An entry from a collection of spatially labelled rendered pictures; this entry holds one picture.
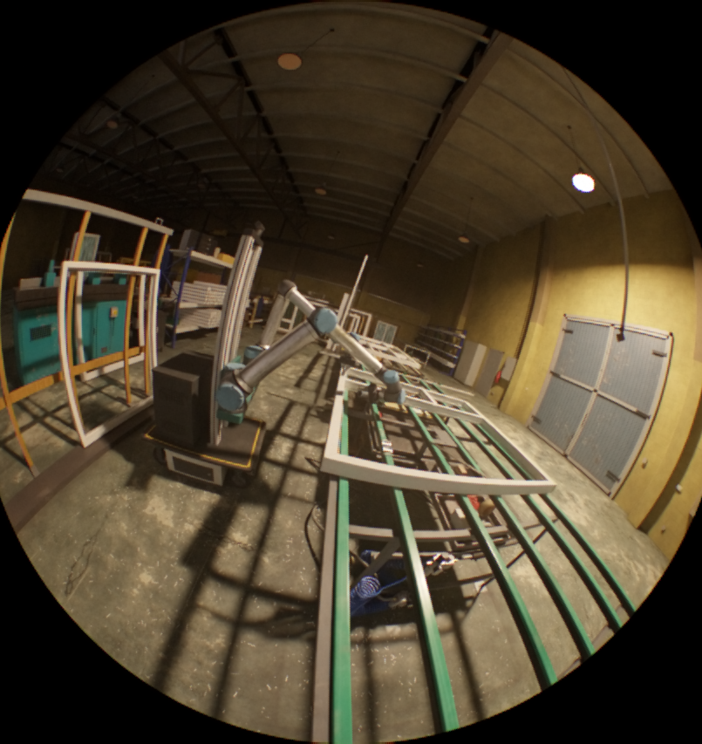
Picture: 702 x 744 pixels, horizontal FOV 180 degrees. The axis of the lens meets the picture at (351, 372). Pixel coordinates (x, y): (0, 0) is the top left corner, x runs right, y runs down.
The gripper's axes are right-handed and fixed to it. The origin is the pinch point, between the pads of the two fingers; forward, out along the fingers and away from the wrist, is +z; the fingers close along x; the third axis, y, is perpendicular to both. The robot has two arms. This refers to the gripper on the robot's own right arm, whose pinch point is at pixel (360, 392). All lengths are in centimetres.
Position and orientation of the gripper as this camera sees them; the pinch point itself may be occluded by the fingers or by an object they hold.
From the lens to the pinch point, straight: 160.6
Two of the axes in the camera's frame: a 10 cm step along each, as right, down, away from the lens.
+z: -7.8, -0.4, 6.2
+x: -1.5, -9.6, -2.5
